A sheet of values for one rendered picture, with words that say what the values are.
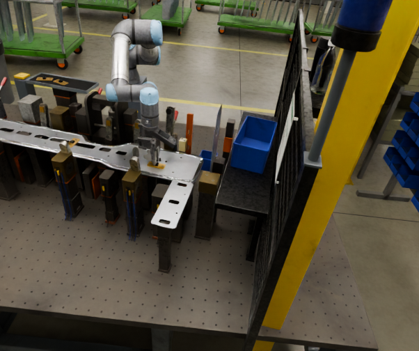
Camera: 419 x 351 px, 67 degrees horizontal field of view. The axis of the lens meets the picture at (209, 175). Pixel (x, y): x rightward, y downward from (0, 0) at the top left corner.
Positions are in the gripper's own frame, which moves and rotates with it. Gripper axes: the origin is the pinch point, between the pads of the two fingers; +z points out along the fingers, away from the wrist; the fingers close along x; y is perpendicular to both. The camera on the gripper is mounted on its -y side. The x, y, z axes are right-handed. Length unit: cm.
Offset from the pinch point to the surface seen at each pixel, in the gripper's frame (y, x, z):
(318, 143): -57, 59, -57
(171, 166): -6.6, -2.5, 2.5
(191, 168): -16.0, -3.9, 2.6
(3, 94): 263, -186, 83
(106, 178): 18.5, 15.0, 3.0
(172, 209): -16.1, 25.9, 2.5
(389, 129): -164, -180, 47
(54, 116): 63, -17, -5
